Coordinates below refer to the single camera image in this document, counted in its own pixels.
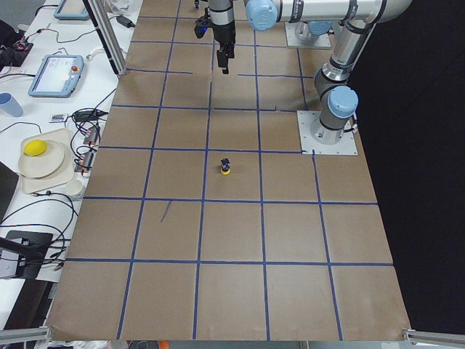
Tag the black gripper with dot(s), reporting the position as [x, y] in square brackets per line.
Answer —
[224, 33]

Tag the yellow push button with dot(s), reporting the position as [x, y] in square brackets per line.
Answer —
[225, 166]

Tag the black power adapter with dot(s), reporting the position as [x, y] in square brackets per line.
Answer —
[125, 22]

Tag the blue teach pendant near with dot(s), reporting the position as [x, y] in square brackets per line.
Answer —
[57, 76]

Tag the blue teach pendant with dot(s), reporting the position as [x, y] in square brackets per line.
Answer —
[57, 76]
[71, 10]

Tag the blue teach pendant far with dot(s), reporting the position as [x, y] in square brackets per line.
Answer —
[71, 10]

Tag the beige tray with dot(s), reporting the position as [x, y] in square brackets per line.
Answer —
[62, 175]

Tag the white paper cup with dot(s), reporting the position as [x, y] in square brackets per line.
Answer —
[75, 189]

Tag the yellow lemon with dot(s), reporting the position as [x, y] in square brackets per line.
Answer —
[35, 148]

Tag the beige plate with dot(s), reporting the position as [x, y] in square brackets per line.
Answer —
[43, 165]

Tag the light blue plastic cup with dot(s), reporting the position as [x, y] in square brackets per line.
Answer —
[10, 105]

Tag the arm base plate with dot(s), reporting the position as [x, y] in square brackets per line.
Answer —
[323, 42]
[315, 139]

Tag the aluminium frame post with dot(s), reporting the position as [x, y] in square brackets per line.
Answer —
[101, 23]

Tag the black camera stand base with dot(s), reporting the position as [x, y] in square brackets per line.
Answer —
[23, 253]

